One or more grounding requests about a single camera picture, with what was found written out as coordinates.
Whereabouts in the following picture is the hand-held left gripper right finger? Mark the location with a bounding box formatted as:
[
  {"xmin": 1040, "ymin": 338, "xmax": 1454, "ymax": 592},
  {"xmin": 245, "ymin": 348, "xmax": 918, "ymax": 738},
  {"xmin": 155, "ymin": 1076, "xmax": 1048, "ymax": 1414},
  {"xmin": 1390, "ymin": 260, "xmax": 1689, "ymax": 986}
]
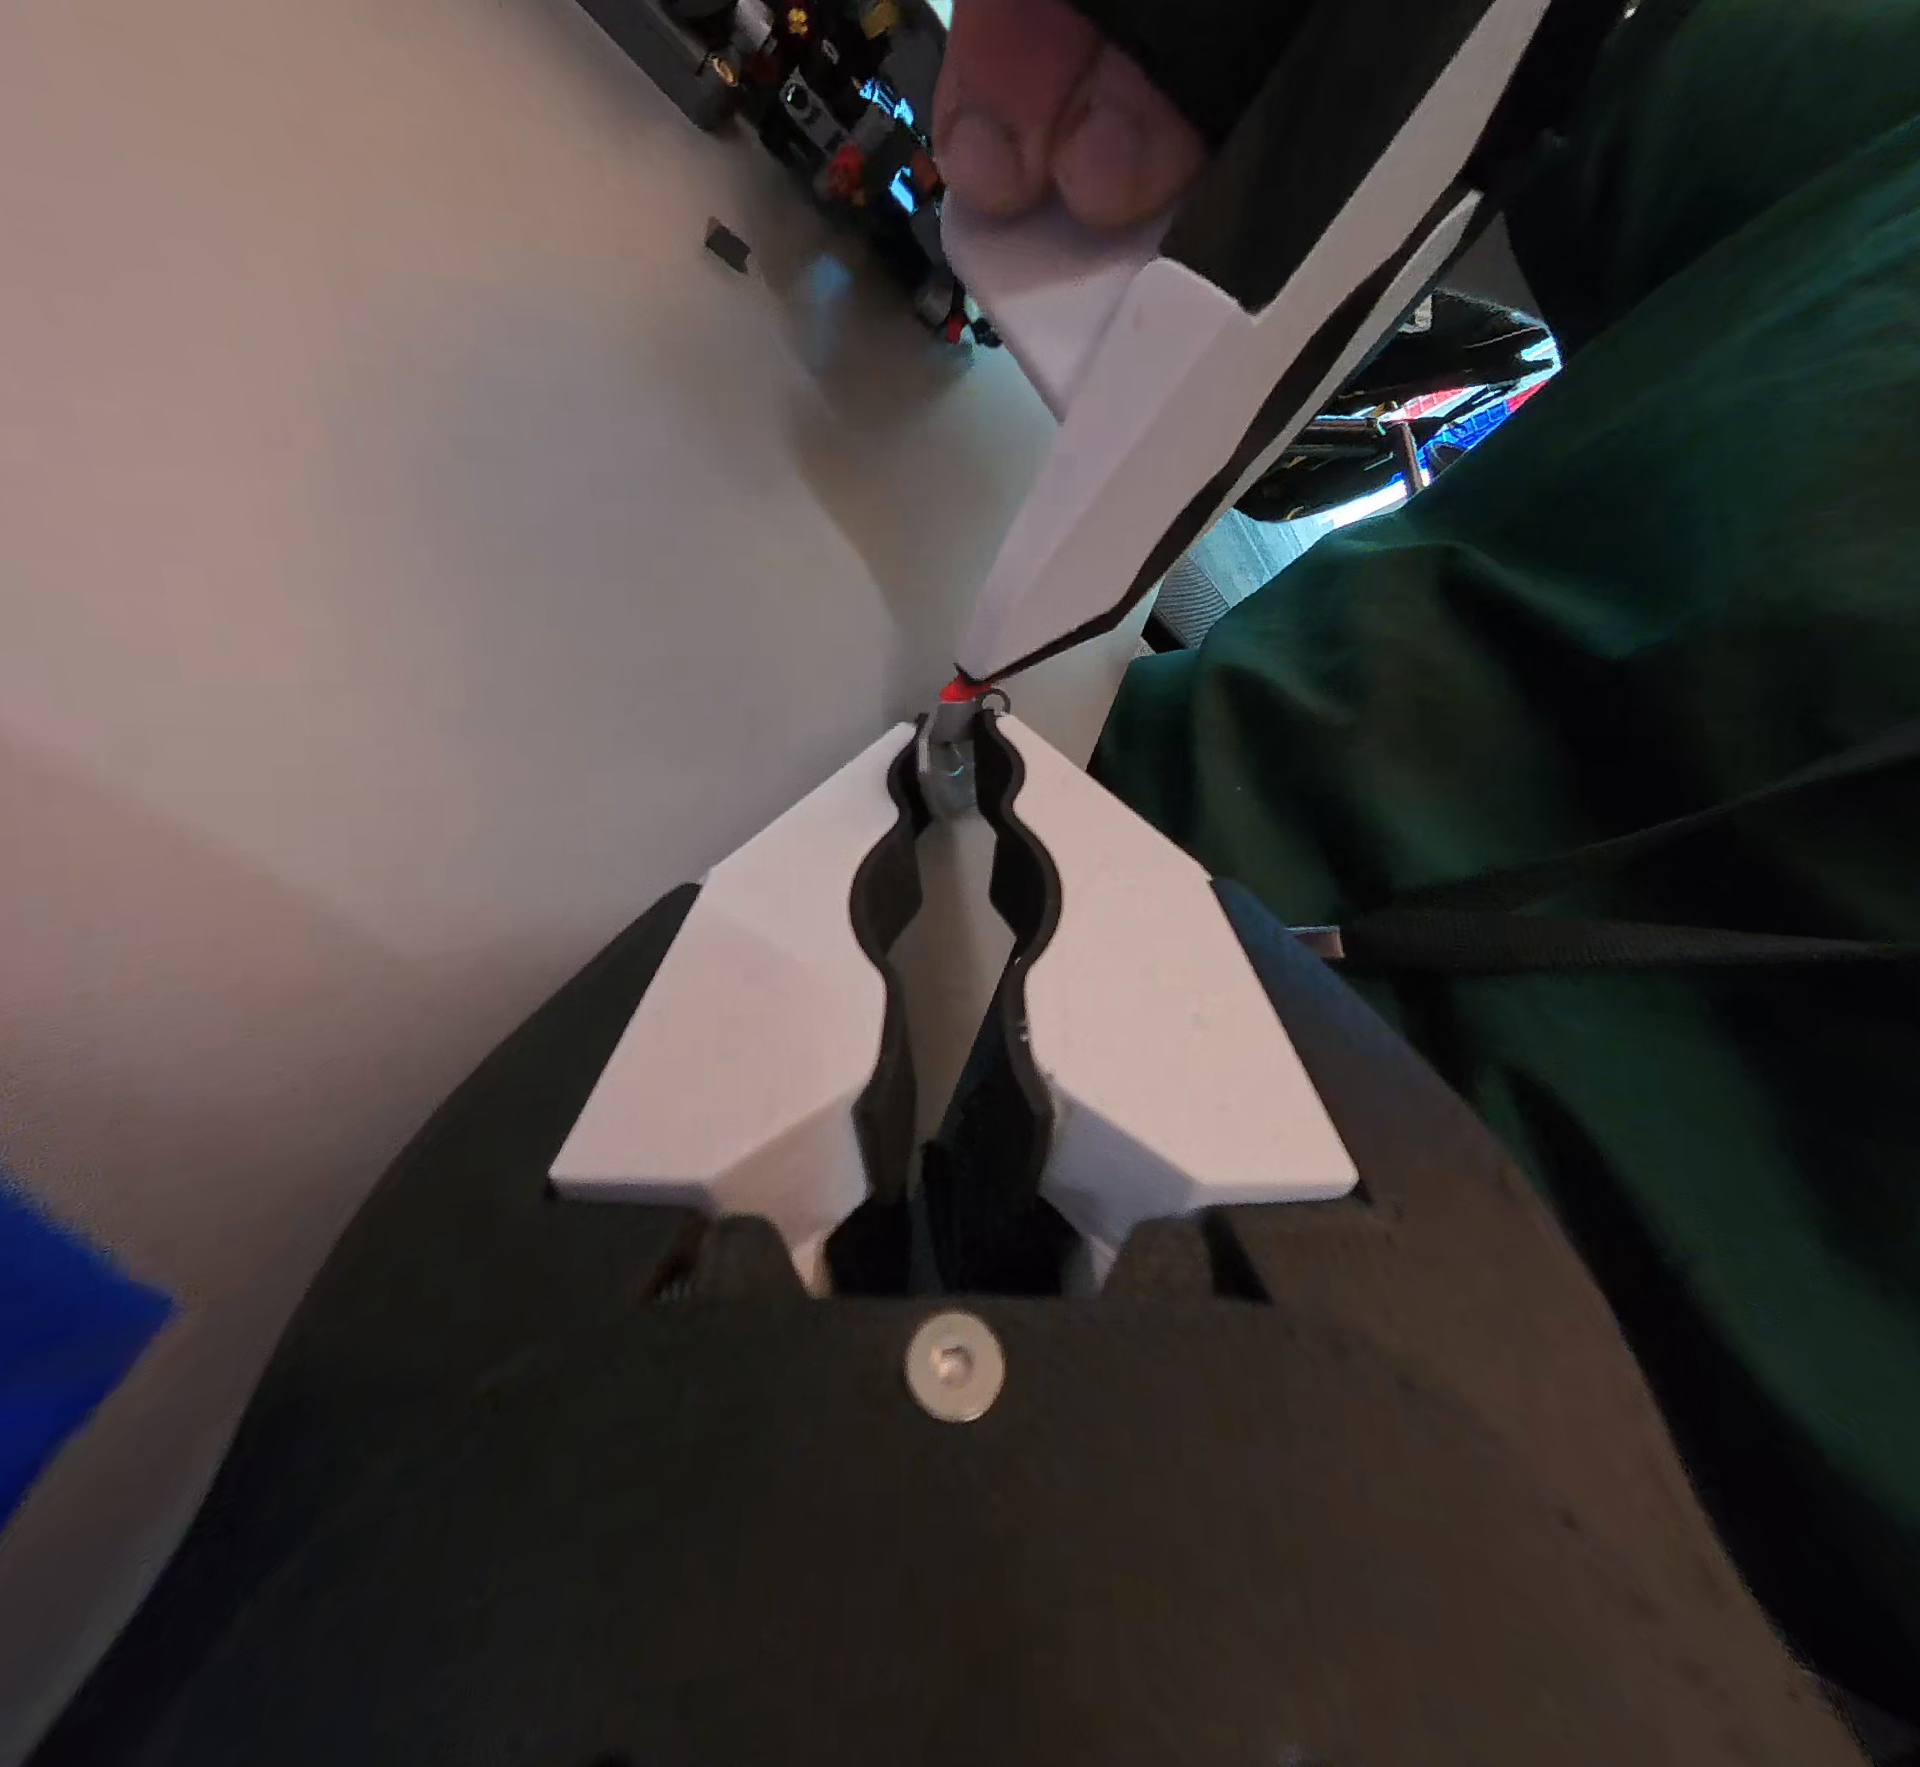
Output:
[{"xmin": 983, "ymin": 710, "xmax": 1364, "ymax": 1296}]

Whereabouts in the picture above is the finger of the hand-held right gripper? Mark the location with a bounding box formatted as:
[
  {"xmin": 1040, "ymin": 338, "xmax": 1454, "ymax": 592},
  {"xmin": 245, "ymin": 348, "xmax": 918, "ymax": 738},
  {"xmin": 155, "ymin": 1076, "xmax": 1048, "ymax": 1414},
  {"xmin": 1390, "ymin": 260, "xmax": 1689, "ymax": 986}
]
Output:
[
  {"xmin": 995, "ymin": 190, "xmax": 1489, "ymax": 684},
  {"xmin": 957, "ymin": 0, "xmax": 1573, "ymax": 680}
]

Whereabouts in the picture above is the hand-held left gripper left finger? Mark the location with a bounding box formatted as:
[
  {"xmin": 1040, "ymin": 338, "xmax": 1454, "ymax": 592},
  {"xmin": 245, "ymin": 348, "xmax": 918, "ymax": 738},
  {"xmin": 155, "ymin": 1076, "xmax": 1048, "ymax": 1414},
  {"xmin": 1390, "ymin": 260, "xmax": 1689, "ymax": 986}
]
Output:
[{"xmin": 549, "ymin": 724, "xmax": 920, "ymax": 1296}]

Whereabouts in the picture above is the grey lego wing piece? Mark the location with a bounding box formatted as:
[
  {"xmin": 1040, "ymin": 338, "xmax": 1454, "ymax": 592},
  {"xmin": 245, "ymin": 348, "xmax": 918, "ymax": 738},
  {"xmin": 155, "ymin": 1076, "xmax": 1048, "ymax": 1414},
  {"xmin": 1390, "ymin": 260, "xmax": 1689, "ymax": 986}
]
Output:
[{"xmin": 912, "ymin": 688, "xmax": 1013, "ymax": 818}]

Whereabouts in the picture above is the person's right hand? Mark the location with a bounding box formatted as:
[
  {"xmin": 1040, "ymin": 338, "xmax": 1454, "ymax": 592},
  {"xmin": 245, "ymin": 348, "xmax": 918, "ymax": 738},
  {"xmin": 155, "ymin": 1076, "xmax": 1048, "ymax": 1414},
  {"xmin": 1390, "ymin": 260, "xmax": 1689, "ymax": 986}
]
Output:
[{"xmin": 930, "ymin": 0, "xmax": 1212, "ymax": 234}]

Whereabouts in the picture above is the blue plastic parts bin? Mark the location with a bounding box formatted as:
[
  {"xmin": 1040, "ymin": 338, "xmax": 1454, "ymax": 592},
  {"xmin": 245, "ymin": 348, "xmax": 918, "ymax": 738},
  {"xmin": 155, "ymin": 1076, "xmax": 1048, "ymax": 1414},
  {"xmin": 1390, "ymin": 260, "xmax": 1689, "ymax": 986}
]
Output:
[{"xmin": 0, "ymin": 1174, "xmax": 180, "ymax": 1532}]

